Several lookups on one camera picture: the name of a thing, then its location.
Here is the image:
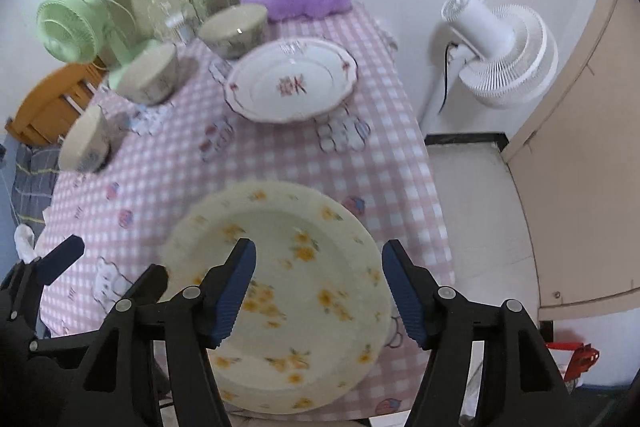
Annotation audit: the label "cream plate yellow flowers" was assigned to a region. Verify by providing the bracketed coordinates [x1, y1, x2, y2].
[160, 181, 392, 414]

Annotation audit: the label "bowl edge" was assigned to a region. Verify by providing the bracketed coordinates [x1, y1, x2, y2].
[58, 105, 111, 173]

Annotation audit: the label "white plate red pattern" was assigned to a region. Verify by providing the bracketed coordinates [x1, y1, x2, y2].
[224, 37, 358, 124]

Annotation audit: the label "red object on floor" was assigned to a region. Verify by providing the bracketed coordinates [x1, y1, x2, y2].
[546, 341, 600, 390]

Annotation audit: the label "grey plaid cloth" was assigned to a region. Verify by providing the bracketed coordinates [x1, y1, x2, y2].
[11, 144, 61, 235]

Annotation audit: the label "wooden chair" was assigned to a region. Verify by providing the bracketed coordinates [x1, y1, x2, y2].
[4, 64, 104, 146]

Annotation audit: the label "middle floral ceramic bowl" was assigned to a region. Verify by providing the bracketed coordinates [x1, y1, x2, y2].
[113, 42, 178, 106]

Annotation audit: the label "floral ceramic bowl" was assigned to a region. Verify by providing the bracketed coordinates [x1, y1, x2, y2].
[198, 3, 268, 60]
[113, 42, 178, 106]

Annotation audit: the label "pink checkered tablecloth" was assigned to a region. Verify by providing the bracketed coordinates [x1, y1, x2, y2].
[37, 6, 454, 336]

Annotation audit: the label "beige door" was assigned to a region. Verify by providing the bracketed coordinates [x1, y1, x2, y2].
[502, 0, 639, 321]

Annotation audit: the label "green desk fan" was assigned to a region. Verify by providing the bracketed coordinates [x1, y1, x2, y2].
[36, 0, 160, 89]

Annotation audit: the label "cotton swab container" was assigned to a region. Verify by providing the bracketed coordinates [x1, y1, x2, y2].
[165, 12, 195, 44]

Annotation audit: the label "far floral ceramic bowl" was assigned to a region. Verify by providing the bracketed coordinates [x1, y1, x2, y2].
[198, 3, 268, 60]

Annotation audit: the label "white floor fan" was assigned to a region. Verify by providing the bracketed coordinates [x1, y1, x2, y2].
[420, 0, 559, 139]

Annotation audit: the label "black fan cable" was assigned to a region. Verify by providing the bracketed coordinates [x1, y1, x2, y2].
[438, 38, 461, 115]

